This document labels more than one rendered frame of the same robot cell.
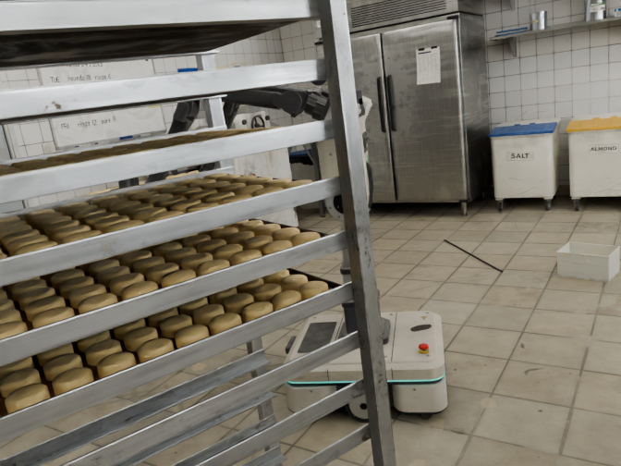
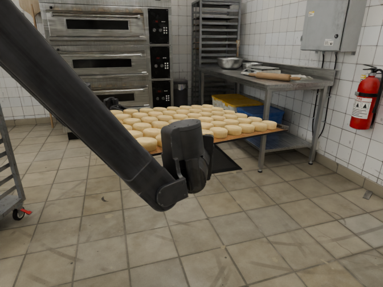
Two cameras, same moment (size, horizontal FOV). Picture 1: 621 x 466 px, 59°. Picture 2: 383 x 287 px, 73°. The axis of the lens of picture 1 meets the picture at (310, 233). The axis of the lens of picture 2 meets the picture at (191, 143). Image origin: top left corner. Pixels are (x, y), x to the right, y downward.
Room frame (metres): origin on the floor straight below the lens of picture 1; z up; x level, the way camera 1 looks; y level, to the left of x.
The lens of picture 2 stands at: (2.92, 0.19, 1.21)
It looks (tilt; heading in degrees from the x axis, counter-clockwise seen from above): 21 degrees down; 129
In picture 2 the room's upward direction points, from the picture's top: straight up
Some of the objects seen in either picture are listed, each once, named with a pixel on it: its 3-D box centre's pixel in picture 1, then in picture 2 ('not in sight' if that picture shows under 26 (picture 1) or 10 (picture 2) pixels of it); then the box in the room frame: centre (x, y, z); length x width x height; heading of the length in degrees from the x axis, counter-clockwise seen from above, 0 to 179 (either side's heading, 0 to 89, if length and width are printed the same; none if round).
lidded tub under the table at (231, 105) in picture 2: not in sight; (241, 111); (1.28, 3.30, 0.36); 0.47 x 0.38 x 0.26; 56
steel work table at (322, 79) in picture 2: not in sight; (247, 103); (1.41, 3.21, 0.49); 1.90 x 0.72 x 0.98; 146
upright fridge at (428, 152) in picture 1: (405, 107); not in sight; (5.56, -1.10, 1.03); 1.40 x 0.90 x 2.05; 56
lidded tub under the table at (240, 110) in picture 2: not in sight; (259, 119); (1.66, 3.05, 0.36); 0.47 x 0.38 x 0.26; 58
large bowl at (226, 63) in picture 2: not in sight; (229, 64); (0.94, 3.50, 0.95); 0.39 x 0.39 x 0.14
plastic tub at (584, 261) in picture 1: (588, 261); not in sight; (3.15, -1.66, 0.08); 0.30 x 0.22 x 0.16; 45
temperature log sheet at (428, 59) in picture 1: (428, 66); not in sight; (4.97, -1.22, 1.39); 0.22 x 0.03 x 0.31; 56
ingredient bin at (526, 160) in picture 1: (526, 164); not in sight; (5.06, -2.09, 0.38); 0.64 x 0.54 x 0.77; 149
